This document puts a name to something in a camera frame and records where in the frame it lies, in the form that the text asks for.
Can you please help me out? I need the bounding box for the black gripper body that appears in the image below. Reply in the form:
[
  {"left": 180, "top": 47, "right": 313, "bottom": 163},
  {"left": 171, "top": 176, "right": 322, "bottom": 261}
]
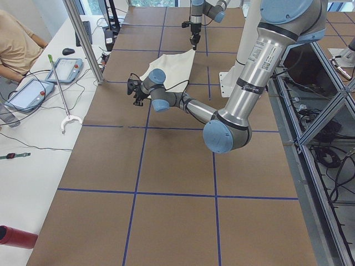
[
  {"left": 127, "top": 79, "right": 147, "bottom": 103},
  {"left": 181, "top": 21, "right": 201, "bottom": 46}
]

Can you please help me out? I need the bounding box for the white long-sleeve cat shirt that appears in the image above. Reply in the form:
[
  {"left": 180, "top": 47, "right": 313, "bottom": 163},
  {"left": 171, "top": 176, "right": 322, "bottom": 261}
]
[{"left": 140, "top": 49, "right": 195, "bottom": 93}]

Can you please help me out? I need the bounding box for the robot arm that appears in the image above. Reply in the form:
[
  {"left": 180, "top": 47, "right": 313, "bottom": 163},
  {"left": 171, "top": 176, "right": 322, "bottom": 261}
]
[
  {"left": 127, "top": 1, "right": 327, "bottom": 154},
  {"left": 181, "top": 0, "right": 230, "bottom": 50}
]

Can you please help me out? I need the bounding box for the far teach pendant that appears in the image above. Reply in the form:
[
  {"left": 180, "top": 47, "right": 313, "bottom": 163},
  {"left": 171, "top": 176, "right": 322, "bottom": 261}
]
[{"left": 53, "top": 58, "right": 83, "bottom": 84}]

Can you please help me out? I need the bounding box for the teach pendant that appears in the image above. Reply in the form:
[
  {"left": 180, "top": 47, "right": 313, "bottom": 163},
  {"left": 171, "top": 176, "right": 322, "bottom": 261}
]
[
  {"left": 5, "top": 79, "right": 54, "bottom": 112},
  {"left": 53, "top": 58, "right": 83, "bottom": 84}
]

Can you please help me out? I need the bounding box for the grey reacher grabber claw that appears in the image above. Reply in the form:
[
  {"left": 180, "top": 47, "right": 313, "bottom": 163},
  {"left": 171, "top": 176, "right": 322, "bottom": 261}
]
[{"left": 48, "top": 54, "right": 83, "bottom": 134}]

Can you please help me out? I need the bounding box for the black computer mouse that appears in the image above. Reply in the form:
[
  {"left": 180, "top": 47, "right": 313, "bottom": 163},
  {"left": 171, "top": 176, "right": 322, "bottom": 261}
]
[{"left": 62, "top": 48, "right": 75, "bottom": 55}]

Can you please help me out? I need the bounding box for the black keyboard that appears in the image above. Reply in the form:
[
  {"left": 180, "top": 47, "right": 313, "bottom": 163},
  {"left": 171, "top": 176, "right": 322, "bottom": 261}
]
[{"left": 74, "top": 21, "right": 93, "bottom": 47}]

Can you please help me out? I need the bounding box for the near teach pendant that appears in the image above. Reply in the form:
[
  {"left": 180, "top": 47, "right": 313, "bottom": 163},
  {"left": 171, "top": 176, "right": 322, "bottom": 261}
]
[{"left": 5, "top": 79, "right": 54, "bottom": 112}]

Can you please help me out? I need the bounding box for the person in beige shirt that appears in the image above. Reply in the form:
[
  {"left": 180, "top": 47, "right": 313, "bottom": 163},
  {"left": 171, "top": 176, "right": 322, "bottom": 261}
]
[{"left": 1, "top": 10, "right": 48, "bottom": 83}]

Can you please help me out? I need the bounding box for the red cylinder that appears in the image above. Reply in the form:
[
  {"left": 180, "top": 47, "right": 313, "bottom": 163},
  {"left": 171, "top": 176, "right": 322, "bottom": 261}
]
[{"left": 1, "top": 226, "right": 38, "bottom": 249}]

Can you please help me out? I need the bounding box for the thin black cable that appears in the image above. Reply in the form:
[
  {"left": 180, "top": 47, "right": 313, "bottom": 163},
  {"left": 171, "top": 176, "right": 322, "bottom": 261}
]
[{"left": 0, "top": 69, "right": 87, "bottom": 152}]

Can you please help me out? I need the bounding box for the aluminium frame post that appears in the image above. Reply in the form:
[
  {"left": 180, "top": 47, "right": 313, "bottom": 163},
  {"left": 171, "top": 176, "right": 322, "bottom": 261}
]
[{"left": 63, "top": 0, "right": 104, "bottom": 85}]

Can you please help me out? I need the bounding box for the aluminium side frame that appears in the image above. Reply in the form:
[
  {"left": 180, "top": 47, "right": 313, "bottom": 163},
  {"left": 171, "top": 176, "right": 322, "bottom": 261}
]
[{"left": 268, "top": 43, "right": 354, "bottom": 265}]

